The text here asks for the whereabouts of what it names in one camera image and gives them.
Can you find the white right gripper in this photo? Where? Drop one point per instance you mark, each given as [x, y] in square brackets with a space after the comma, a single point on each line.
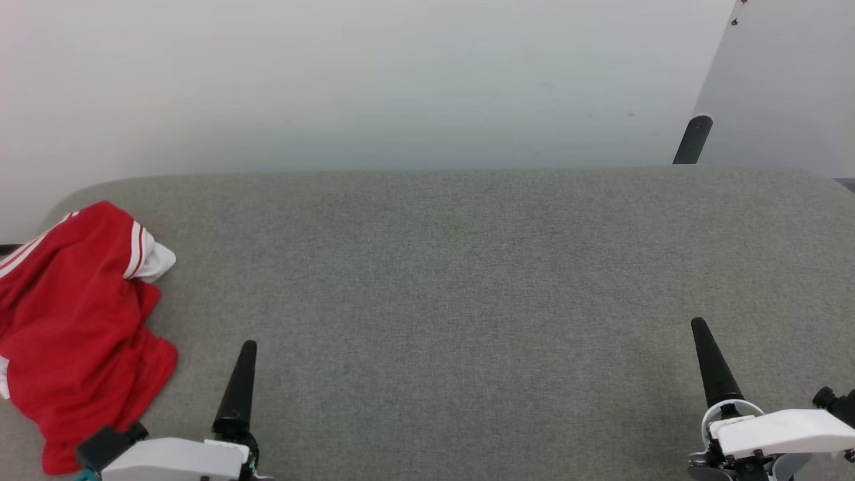
[781, 433]

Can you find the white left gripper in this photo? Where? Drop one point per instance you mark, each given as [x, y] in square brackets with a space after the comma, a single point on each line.
[174, 461]

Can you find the red and white shirt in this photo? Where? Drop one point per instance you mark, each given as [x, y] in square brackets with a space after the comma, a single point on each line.
[73, 321]

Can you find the black panel leg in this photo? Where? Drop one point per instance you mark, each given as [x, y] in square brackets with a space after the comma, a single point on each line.
[693, 140]

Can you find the white board panel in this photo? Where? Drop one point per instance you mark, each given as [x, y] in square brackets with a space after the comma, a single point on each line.
[788, 80]

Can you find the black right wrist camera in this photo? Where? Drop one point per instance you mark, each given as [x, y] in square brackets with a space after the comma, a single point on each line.
[838, 403]

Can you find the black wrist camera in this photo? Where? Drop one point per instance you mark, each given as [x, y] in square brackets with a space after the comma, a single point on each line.
[107, 447]
[838, 403]

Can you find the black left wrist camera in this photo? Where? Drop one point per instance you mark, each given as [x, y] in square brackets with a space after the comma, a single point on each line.
[107, 447]

